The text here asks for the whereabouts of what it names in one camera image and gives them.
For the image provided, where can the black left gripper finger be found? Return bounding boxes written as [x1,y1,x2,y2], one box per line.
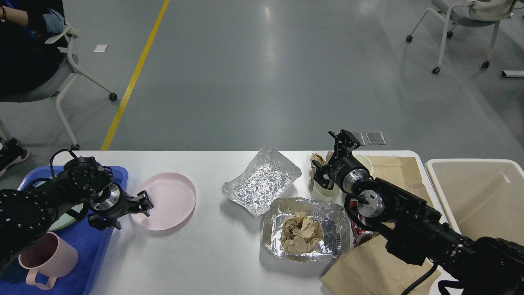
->
[88,213,122,230]
[127,190,155,217]

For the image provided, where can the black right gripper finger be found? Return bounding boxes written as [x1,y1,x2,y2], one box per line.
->
[328,129,361,161]
[313,161,334,189]

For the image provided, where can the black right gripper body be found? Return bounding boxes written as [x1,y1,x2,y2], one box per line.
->
[328,155,369,193]

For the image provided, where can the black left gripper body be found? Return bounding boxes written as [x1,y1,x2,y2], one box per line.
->
[88,183,133,220]

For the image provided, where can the pink plate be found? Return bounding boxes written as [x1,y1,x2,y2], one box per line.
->
[131,172,197,231]

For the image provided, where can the dark teal mug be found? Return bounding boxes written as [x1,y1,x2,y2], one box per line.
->
[0,260,29,284]

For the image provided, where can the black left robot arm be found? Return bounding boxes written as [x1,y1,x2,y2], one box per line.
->
[0,151,154,269]

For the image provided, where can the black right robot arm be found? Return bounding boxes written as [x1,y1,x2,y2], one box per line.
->
[312,129,524,295]

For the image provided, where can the small crumpled brown paper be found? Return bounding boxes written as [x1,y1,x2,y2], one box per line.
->
[309,150,334,181]

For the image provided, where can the white paper cup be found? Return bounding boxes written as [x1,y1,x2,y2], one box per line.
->
[354,154,374,175]
[312,181,339,203]

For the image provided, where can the blue plastic tray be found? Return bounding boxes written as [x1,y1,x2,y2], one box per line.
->
[0,166,129,295]

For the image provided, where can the silver floor outlet plates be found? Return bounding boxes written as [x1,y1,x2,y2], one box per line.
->
[352,132,387,146]

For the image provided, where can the green plate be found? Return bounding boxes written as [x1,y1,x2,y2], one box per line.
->
[34,180,86,232]

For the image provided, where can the pink mug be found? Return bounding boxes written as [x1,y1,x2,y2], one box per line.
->
[18,231,79,290]

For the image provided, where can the empty crumpled foil tray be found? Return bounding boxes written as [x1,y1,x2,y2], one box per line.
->
[221,146,302,217]

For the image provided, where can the foil tray with paper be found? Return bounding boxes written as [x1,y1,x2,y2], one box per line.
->
[261,197,353,263]

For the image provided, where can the crushed red soda can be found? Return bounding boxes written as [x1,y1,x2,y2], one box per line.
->
[350,199,374,247]

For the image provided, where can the crumpled brown paper ball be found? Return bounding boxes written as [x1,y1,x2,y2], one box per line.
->
[280,211,324,254]

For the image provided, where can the brown paper bag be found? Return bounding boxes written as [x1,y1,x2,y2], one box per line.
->
[322,156,440,295]

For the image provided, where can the grey office chair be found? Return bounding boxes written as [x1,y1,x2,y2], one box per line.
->
[1,22,117,150]

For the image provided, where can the beige plastic bin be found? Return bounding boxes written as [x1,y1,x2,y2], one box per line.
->
[425,159,524,245]

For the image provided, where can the white floor tag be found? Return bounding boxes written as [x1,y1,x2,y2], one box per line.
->
[93,44,109,53]

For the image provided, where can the person in black clothes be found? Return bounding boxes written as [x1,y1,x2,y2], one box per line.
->
[0,0,67,177]

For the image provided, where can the white object at right edge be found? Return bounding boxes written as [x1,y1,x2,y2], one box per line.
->
[501,70,524,78]

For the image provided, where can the grey chair in background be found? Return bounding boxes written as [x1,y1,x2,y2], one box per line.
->
[417,0,517,75]

